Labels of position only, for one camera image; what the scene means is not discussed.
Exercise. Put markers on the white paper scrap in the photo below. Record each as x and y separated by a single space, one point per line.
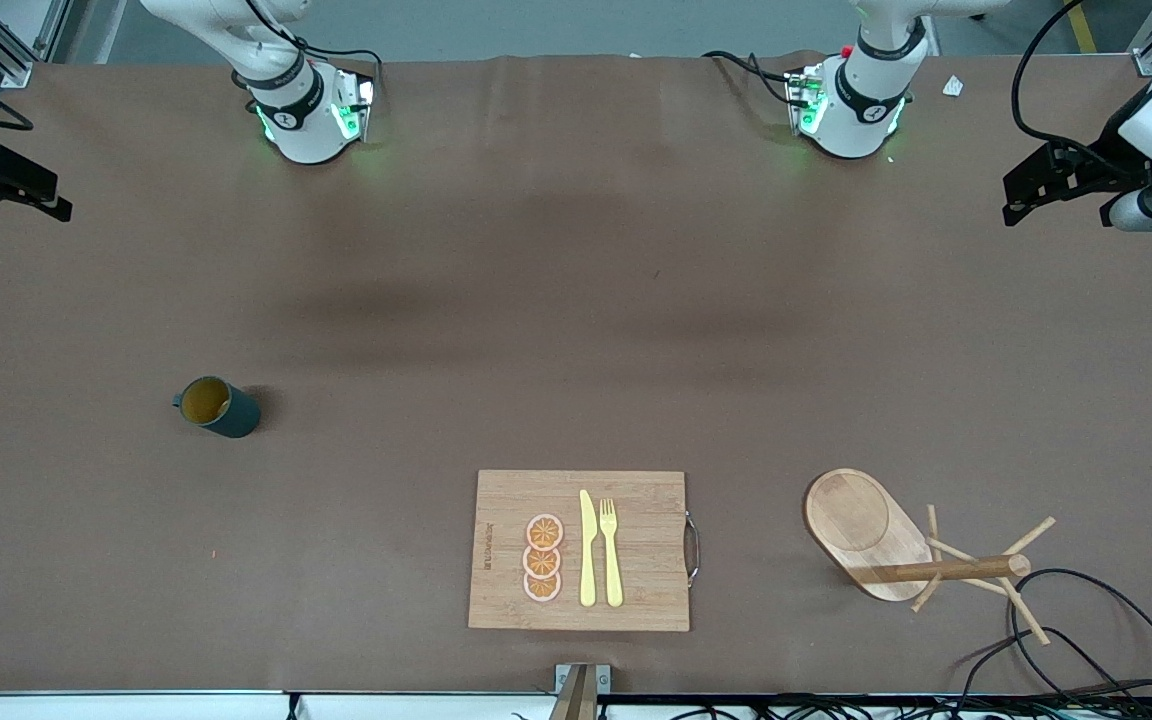
953 86

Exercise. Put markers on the yellow plastic fork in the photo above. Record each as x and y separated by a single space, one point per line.
612 560

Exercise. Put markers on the wooden mug rack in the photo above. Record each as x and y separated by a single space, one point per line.
861 525

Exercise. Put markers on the yellow plastic knife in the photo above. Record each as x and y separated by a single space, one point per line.
588 550

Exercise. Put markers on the orange slice toy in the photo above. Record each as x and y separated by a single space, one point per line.
544 531

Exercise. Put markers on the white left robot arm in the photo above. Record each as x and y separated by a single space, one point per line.
866 110

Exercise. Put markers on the bamboo cutting board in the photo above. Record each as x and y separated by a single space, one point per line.
636 540

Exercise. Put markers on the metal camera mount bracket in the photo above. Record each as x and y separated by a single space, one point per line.
581 680

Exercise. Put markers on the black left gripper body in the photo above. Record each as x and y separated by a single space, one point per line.
1104 172

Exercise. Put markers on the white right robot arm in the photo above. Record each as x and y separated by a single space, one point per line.
301 130

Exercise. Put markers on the dark green cup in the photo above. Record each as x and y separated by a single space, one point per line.
221 407

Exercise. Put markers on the brown table cover sheet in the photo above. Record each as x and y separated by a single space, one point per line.
576 300

